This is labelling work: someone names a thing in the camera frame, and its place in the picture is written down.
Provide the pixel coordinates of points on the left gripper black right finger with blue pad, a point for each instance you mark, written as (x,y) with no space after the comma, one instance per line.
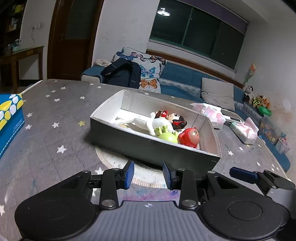
(184,180)

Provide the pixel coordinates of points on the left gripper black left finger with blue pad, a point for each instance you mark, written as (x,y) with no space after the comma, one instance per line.
(113,180)

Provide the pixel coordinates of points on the green round toy figure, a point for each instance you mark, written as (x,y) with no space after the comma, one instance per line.
(163,133)

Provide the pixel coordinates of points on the red dress doll figure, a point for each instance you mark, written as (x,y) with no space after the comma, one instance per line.
(177,121)

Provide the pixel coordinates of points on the white plush rabbit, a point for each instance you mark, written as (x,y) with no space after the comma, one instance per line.
(155,126)

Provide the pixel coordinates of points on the round white paper plate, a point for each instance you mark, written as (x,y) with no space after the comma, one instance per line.
(143,175)

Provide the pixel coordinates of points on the red round toy figure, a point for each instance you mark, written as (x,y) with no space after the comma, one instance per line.
(190,137)

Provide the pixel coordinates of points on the white grey cardboard box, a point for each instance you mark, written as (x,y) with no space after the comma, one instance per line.
(138,144)

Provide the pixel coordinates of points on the grey star pattern tablecloth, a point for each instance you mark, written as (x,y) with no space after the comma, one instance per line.
(54,144)

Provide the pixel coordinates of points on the pink plastic bag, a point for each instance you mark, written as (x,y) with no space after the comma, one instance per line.
(212,112)

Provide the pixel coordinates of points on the pink white wipes pack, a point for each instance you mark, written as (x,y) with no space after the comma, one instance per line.
(247,131)

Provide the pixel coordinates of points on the grey cushion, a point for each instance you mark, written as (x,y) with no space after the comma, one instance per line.
(218,93)

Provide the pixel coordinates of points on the clear plastic toy bin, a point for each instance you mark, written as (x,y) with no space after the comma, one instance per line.
(274,133)

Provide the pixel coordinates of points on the blue sofa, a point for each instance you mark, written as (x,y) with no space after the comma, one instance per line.
(182,82)

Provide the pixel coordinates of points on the panda plush toy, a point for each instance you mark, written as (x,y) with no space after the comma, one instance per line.
(248,95)

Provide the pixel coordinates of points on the dark blue backpack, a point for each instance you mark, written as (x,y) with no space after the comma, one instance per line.
(124,73)

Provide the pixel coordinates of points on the blue yellow tissue box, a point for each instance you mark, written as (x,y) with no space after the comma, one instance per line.
(12,119)

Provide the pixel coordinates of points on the butterfly print pillow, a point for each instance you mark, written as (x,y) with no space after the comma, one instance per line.
(144,67)

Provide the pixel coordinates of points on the dark window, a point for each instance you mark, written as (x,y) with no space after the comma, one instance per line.
(204,27)

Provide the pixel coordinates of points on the dark wooden door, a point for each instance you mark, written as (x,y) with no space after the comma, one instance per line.
(72,37)

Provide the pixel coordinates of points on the wooden side table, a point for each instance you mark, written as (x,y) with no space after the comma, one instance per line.
(14,58)

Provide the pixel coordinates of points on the orange flower wall decoration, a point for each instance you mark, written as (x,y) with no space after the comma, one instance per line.
(250,73)

